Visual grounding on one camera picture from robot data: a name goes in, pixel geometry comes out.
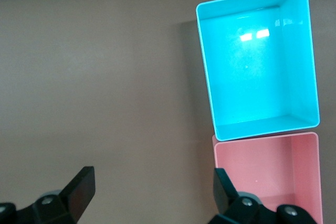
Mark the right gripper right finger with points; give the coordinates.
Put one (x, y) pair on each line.
(225, 197)

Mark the blue plastic bin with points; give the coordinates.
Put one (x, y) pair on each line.
(252, 72)

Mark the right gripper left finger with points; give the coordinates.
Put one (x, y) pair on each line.
(78, 195)

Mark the pink plastic bin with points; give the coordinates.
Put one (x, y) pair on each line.
(262, 166)

